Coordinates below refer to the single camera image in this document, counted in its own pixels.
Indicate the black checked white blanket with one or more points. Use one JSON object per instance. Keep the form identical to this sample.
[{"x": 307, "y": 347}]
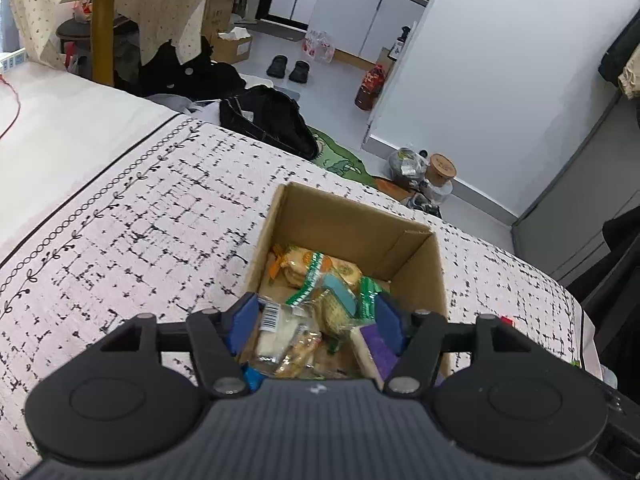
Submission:
[{"x": 150, "y": 240}]

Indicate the green floor mat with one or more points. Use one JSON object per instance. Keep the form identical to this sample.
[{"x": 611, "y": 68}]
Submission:
[{"x": 342, "y": 160}]

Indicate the yellow table leg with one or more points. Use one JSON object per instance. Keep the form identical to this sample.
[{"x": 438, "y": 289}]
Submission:
[{"x": 104, "y": 35}]

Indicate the green striped cracker packet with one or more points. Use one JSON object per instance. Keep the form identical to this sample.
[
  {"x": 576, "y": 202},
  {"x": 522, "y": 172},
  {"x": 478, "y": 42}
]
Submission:
[{"x": 345, "y": 270}]

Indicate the blue snack packet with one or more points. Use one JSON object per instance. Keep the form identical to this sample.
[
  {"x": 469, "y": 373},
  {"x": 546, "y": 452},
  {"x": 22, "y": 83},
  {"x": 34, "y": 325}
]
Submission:
[{"x": 252, "y": 379}]

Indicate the clear brown biscuit packet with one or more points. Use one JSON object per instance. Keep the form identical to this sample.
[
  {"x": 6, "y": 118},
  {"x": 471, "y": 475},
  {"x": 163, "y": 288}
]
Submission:
[{"x": 300, "y": 355}]

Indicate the dark cloth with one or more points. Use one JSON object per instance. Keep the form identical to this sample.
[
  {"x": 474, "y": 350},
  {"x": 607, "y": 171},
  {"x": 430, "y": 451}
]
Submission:
[{"x": 620, "y": 285}]

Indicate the cardboard box with tissue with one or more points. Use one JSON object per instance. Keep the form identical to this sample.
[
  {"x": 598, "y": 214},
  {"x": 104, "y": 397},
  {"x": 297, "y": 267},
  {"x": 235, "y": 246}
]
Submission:
[{"x": 232, "y": 47}]

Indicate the hanging beige garment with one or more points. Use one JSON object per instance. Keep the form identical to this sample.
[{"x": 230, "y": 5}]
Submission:
[{"x": 631, "y": 82}]

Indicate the black spray bottle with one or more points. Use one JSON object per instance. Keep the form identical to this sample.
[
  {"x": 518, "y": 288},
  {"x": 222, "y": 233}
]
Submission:
[{"x": 400, "y": 45}]

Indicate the orange cracker packet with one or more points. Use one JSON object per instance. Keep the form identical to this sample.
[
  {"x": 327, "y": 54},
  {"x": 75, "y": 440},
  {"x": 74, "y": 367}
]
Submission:
[{"x": 295, "y": 266}]

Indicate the jar with wooden lid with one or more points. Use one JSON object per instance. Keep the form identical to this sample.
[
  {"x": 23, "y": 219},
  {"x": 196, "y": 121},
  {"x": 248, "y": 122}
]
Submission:
[{"x": 441, "y": 170}]

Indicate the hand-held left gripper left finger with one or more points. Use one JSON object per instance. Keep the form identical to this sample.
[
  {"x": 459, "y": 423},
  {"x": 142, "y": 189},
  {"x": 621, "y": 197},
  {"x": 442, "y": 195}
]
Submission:
[{"x": 245, "y": 322}]

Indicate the black clothing pile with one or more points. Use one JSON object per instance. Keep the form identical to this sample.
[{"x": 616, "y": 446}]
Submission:
[{"x": 195, "y": 77}]

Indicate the black bag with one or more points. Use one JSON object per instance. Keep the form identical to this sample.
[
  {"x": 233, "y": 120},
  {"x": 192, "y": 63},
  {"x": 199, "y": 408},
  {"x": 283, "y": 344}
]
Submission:
[{"x": 272, "y": 120}]

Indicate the clear barcode snack packet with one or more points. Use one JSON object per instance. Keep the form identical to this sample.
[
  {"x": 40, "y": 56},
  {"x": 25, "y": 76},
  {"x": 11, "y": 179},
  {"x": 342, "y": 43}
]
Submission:
[{"x": 285, "y": 332}]

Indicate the red snack packet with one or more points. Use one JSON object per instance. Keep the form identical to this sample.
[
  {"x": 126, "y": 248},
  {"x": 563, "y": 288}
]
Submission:
[{"x": 507, "y": 320}]

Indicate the yellow cracker packet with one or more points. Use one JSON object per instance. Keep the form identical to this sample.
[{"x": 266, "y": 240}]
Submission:
[{"x": 335, "y": 319}]

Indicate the hanging black coat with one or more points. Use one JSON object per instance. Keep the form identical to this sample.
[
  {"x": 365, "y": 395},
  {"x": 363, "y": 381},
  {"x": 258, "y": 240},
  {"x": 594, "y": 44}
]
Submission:
[{"x": 617, "y": 57}]

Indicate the purple snack packet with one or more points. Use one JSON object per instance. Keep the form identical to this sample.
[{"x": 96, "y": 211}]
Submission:
[{"x": 375, "y": 352}]

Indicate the tall cardboard box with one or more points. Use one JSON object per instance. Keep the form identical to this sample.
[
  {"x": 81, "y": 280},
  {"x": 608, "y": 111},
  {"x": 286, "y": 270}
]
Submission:
[{"x": 217, "y": 15}]

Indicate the pack of water bottles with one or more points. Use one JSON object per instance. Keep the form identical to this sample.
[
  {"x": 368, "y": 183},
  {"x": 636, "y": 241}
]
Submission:
[{"x": 319, "y": 46}]

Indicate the silver plastic bag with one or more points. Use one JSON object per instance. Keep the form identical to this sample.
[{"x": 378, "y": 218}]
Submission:
[{"x": 406, "y": 167}]

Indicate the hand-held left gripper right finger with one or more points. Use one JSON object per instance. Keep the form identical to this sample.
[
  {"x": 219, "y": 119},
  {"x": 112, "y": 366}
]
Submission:
[{"x": 390, "y": 327}]

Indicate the white bed sheet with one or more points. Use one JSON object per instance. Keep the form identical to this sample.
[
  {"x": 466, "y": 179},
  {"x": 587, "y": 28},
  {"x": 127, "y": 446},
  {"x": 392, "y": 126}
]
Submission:
[{"x": 65, "y": 130}]

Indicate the white kitchen cabinet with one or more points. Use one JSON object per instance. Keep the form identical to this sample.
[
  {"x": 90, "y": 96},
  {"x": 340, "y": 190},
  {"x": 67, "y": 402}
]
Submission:
[{"x": 360, "y": 20}]

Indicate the dotted cream tablecloth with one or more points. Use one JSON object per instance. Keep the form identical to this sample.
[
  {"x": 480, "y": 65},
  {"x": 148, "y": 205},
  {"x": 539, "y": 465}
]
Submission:
[{"x": 165, "y": 5}]

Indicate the teal snack packet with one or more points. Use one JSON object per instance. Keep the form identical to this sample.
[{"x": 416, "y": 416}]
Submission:
[{"x": 340, "y": 295}]

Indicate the red liquid bottle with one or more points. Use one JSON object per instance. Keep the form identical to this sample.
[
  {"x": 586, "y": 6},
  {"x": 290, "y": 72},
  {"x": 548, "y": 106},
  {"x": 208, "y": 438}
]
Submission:
[{"x": 370, "y": 89}]

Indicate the black round stool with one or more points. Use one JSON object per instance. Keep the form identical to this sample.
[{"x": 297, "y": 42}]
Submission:
[{"x": 75, "y": 32}]

